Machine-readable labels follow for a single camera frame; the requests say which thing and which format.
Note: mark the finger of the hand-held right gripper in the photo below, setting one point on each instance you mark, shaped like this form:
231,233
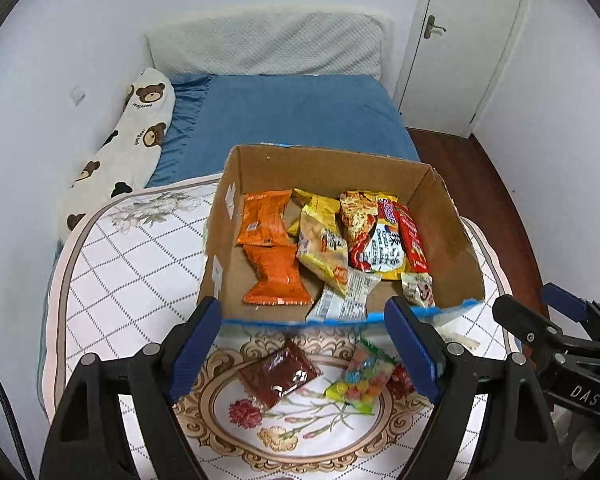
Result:
562,300
515,315

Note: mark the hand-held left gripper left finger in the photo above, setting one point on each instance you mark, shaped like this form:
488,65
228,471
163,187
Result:
195,345

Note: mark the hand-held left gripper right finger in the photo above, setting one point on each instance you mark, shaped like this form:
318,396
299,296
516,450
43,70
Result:
410,345

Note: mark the small red snack packet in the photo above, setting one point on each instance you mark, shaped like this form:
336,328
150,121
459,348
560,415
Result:
399,380

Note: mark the white chocolate stick packet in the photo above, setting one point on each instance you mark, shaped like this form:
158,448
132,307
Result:
419,290

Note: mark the colourful candy bag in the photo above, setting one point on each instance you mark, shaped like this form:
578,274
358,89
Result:
360,385

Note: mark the grey white snack packet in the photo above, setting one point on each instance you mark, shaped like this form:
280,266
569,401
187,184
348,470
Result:
340,300

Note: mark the brown snack packet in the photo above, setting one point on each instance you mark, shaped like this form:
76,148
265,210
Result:
275,375

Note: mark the instant noodle packet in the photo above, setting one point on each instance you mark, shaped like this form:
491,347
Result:
380,245

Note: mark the long red sausage packet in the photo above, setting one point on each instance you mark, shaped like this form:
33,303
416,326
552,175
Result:
410,240

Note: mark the orange snack packet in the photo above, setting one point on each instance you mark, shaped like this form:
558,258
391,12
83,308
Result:
275,272
262,217

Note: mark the yellow cracker packet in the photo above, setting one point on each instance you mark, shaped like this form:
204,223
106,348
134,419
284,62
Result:
320,245

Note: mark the plain yellow snack packet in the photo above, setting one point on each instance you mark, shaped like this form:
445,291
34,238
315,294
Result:
322,205

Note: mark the printed cardboard box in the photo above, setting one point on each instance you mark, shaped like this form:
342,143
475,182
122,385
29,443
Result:
330,170

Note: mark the bear print pillow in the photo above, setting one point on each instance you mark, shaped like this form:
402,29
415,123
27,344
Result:
130,145

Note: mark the white door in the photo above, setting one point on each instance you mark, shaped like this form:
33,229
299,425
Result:
460,60

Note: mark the grey textured pillow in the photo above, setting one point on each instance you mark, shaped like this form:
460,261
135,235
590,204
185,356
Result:
270,45

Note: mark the white wall socket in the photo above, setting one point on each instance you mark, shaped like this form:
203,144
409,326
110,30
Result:
78,96

